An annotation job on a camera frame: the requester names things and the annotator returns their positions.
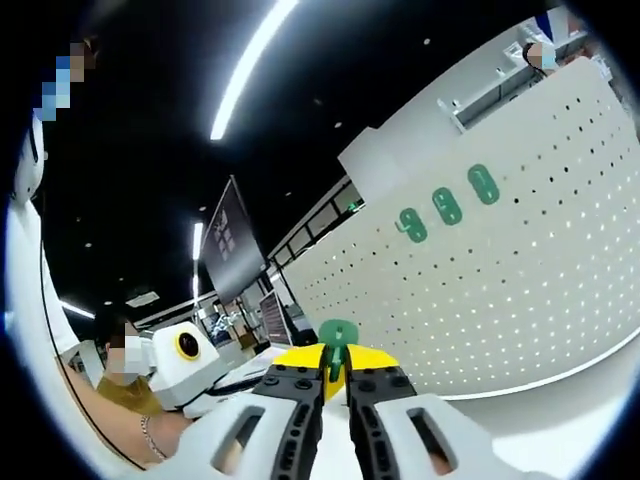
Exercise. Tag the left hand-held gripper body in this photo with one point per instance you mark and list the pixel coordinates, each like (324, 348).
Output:
(175, 375)

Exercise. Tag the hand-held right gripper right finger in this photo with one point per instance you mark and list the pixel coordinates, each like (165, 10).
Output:
(400, 425)

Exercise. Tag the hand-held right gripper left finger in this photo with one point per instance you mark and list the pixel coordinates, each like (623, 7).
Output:
(280, 425)

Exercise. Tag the green hook assembly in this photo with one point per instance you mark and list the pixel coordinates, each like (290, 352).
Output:
(448, 206)
(415, 227)
(339, 332)

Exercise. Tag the grey perforated mounting plate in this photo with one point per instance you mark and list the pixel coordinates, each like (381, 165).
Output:
(500, 275)

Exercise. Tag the thin metal piece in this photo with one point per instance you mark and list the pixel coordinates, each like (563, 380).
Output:
(483, 184)

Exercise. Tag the white side table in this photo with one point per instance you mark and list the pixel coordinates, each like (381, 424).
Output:
(250, 367)

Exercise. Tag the white ceiling air conditioner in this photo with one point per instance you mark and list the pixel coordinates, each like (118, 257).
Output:
(142, 299)

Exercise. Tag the short ceiling light strip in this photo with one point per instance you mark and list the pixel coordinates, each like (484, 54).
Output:
(195, 287)
(197, 240)
(77, 310)

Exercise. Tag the computer monitor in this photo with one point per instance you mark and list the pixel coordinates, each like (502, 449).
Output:
(275, 320)

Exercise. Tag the dark hanging banner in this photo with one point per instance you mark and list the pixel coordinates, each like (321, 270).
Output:
(232, 245)

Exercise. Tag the person's white shirt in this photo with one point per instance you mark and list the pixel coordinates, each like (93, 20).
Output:
(30, 310)

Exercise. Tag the green exit sign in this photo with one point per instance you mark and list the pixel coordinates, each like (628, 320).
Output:
(352, 206)

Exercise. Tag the white chest-worn device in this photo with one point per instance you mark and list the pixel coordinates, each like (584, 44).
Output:
(27, 155)

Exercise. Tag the long ceiling light strip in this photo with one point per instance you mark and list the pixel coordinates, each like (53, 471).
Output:
(250, 65)

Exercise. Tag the grey metal shelf rack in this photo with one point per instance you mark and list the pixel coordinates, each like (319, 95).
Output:
(480, 102)

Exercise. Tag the small white security camera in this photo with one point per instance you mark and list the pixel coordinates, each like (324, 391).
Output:
(500, 71)
(454, 103)

